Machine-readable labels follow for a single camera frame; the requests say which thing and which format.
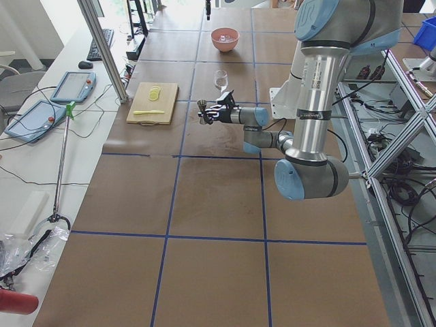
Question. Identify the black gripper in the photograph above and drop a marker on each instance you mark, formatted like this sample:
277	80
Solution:
224	115

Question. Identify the steel double jigger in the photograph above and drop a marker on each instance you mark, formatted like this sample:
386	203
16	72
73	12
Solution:
202	106

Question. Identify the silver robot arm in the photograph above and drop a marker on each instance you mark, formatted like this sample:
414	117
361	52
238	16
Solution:
329	33

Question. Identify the clear wine glass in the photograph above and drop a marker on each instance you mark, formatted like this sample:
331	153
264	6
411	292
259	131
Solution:
221	80

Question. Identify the pink plastic ice bowl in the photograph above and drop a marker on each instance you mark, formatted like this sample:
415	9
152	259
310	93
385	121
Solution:
224	47

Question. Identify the clear ice cubes pile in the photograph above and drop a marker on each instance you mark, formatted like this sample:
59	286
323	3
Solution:
225	38

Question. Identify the bamboo cutting board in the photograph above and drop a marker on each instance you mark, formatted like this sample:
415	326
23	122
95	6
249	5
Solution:
167	98

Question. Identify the yellow plastic knife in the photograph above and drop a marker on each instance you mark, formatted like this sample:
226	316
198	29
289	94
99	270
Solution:
141	112

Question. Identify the black computer mouse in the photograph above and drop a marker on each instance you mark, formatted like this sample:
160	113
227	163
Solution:
85	65

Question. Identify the blue teach pendant far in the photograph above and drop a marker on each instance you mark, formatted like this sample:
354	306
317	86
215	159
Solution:
74	87

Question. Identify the blue teach pendant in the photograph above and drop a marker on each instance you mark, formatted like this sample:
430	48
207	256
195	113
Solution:
36	121
74	87

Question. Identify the blue teach pendant near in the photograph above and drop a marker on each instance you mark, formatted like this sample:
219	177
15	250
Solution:
36	121

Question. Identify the grey office chair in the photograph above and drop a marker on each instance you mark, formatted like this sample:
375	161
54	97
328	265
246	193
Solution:
16	87

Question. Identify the white foam block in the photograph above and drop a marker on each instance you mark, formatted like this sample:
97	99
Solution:
29	213

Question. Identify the clear plastic bag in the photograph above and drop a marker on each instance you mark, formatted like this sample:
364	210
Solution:
41	252

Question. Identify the blue storage bin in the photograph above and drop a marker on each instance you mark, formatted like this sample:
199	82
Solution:
426	36

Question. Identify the red fire extinguisher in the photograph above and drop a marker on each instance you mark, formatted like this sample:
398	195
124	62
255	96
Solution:
18	303

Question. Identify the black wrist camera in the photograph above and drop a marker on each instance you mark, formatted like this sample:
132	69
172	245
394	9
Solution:
226	99

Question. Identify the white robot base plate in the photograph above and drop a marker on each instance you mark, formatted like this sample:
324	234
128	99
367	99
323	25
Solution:
283	103

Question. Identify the aluminium frame post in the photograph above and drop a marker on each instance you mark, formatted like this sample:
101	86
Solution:
95	28

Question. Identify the green handled reacher grabber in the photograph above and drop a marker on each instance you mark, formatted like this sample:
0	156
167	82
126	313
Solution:
56	216

